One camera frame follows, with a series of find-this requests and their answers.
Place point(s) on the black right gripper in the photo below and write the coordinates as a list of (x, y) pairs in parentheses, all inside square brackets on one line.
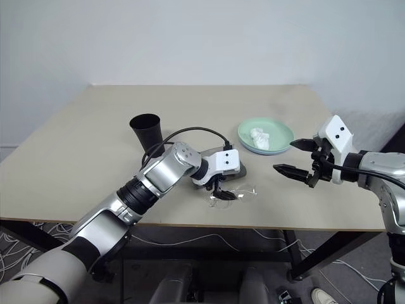
[(323, 164)]

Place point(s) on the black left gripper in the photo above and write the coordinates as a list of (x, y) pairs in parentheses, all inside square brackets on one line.
[(216, 185)]

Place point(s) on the clear plastic wrapper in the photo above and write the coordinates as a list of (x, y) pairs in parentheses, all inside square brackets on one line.
[(247, 191)]

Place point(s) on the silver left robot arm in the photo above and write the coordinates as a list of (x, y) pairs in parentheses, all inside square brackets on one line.
[(164, 171)]

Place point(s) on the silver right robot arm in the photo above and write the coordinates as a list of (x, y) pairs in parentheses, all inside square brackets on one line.
[(384, 171)]

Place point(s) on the black cup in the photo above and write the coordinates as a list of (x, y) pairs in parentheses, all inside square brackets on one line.
[(148, 130)]

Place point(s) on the blue plate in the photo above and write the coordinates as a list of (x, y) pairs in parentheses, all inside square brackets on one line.
[(266, 153)]

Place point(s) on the green plate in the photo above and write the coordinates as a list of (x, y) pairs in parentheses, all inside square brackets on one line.
[(276, 126)]

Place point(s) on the white crumpled tissue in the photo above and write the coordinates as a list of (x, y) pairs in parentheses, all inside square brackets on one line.
[(260, 138)]

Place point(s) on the dark grey rounded shape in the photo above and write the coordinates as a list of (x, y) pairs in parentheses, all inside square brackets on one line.
[(255, 285), (172, 282)]

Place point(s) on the small black floor device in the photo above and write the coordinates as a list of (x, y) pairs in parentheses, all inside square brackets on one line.
[(284, 296)]

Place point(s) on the white shoe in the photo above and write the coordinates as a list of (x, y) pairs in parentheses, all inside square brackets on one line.
[(323, 296)]

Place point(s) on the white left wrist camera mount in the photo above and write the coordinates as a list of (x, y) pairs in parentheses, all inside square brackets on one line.
[(228, 160)]

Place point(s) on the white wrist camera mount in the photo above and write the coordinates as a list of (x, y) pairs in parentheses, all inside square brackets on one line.
[(228, 160), (337, 130)]

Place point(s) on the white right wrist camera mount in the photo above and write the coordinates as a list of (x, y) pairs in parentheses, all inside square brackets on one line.
[(337, 130)]

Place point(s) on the black table frame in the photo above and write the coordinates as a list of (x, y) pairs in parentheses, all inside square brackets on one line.
[(316, 257)]

